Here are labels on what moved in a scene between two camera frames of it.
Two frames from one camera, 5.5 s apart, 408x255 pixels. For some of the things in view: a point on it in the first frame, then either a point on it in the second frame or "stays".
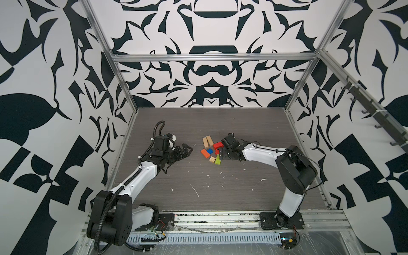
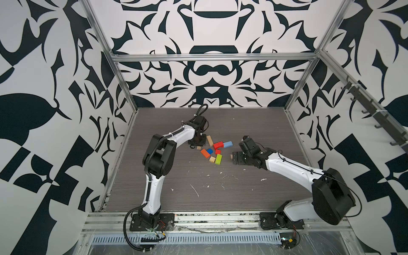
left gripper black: x=180 y=155 → x=202 y=144
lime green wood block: x=218 y=161 stays
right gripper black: x=224 y=153 → x=239 y=161
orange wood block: x=204 y=153 stays
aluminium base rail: x=316 y=222 stays
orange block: x=210 y=141 stays
